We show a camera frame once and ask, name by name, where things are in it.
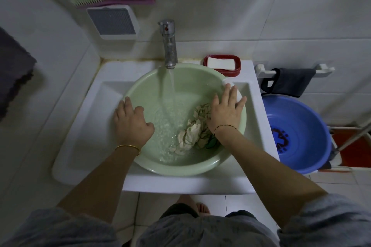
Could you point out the person's left hand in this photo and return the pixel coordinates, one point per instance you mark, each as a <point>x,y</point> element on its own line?
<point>132,128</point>

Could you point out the person's right hand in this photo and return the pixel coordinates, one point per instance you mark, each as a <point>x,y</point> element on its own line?
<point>227,110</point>

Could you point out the light green plastic basin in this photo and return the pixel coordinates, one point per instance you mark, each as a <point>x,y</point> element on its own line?
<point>197,84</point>

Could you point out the red soap dish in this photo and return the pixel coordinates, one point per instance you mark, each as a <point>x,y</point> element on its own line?
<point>237,71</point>

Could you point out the cream leaf-patterned clothes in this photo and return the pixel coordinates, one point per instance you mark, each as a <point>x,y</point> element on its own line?
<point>191,134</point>

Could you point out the white soap bar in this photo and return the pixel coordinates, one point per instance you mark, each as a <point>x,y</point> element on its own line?
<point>221,63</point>

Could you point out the metal faucet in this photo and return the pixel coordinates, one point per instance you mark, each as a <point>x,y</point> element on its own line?
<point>170,50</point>

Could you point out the person's right forearm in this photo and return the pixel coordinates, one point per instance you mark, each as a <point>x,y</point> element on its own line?
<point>272,176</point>

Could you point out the person's left forearm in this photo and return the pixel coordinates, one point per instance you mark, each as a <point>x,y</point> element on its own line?
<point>97,184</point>

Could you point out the person's dark shorts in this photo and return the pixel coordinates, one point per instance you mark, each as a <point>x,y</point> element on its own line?
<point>176,209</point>

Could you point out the person's bare foot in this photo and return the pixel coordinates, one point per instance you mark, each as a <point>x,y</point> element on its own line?
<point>203,208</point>

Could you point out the person's grey patterned shirt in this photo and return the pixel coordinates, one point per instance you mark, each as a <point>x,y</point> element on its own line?
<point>203,232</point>

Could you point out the gold bangle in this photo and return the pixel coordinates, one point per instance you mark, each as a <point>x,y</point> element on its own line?
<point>126,147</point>

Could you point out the white ceramic sink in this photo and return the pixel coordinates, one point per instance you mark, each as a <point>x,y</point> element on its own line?
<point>88,125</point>

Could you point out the dark grey cloth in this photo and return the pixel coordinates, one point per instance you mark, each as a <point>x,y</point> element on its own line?
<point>292,81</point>

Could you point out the blue plastic basin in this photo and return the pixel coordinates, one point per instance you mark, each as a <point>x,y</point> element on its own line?
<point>303,128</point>

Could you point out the dark purple towel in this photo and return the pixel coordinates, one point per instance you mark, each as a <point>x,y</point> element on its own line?
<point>13,67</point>

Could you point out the red bucket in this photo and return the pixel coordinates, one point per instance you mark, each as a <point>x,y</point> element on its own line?
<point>355,154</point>

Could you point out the white wall box grey ribbed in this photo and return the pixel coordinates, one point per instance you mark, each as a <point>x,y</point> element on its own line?
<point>113,21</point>

